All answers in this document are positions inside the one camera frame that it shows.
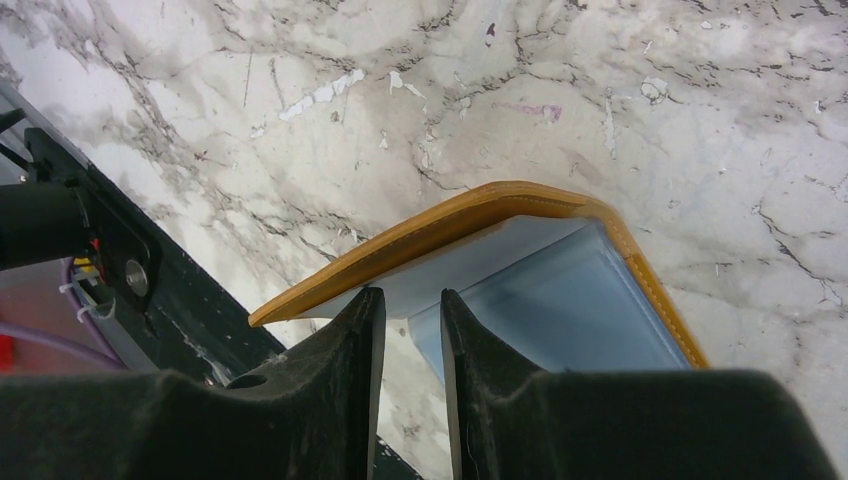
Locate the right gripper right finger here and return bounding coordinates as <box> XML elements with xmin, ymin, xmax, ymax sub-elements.
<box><xmin>440</xmin><ymin>289</ymin><xmax>837</xmax><ymax>479</ymax></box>

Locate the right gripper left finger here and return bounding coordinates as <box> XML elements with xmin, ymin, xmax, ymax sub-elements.
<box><xmin>1</xmin><ymin>288</ymin><xmax>386</xmax><ymax>479</ymax></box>

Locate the yellow leather card holder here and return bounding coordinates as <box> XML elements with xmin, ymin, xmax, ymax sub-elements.
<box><xmin>249</xmin><ymin>181</ymin><xmax>708</xmax><ymax>375</ymax></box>

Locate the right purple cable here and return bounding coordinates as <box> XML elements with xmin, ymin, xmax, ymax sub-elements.
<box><xmin>0</xmin><ymin>258</ymin><xmax>127</xmax><ymax>372</ymax></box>

